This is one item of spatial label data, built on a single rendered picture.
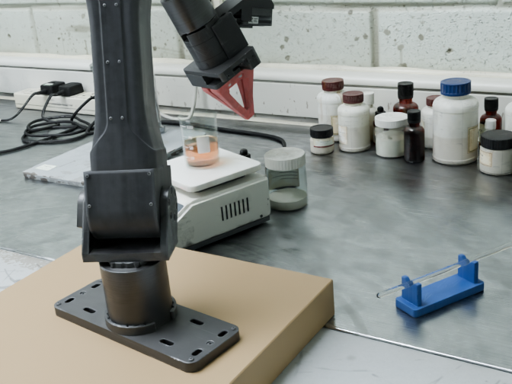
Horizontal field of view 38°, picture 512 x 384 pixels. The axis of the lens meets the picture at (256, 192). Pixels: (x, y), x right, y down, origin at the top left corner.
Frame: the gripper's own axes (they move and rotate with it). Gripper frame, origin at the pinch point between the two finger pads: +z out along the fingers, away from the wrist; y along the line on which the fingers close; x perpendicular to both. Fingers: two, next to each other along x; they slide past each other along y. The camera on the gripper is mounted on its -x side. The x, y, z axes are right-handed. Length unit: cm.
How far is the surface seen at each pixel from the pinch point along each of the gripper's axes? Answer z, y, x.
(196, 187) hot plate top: 0.3, -6.6, 14.6
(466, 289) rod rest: 15.0, -37.5, 5.3
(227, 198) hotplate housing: 4.4, -6.8, 11.9
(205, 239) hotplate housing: 7.2, -6.2, 17.4
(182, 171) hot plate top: 0.2, -0.6, 13.1
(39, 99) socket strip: 4, 86, 5
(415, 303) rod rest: 12.1, -36.3, 11.1
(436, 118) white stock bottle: 19.1, -6.4, -25.4
